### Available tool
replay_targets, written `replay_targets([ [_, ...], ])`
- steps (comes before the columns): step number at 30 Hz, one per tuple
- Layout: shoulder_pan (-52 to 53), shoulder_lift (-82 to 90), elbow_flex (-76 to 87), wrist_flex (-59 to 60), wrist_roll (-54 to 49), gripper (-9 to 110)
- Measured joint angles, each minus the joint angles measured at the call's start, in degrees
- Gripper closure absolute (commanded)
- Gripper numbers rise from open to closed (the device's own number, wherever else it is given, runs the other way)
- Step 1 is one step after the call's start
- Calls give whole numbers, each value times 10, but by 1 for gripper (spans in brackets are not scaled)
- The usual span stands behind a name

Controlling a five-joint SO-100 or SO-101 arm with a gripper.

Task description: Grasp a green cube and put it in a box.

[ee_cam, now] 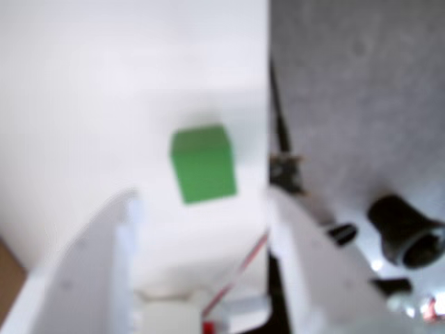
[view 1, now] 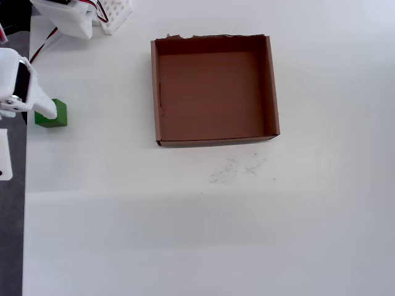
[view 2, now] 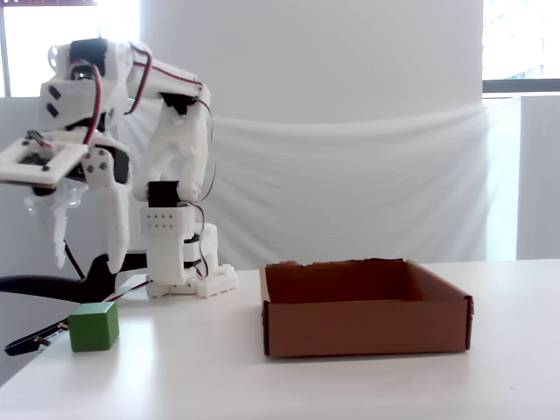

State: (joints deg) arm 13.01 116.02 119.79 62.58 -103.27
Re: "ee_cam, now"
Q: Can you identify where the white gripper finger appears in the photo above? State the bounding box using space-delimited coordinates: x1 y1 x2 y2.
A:
267 190 394 334
0 187 140 334

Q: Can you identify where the green cube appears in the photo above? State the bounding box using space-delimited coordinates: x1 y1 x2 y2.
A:
169 124 238 206

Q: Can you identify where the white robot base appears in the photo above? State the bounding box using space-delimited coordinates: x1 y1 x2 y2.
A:
137 288 206 334

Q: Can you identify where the brown cardboard box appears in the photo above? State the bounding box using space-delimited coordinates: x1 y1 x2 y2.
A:
0 232 28 300

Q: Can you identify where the black cylindrical knob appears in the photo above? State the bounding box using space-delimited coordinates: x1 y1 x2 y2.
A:
366 194 445 269

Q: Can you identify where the small motor controller board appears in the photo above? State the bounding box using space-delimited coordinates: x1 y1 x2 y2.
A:
270 152 304 193

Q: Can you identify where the black power cable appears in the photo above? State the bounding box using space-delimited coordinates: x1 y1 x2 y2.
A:
269 57 293 154

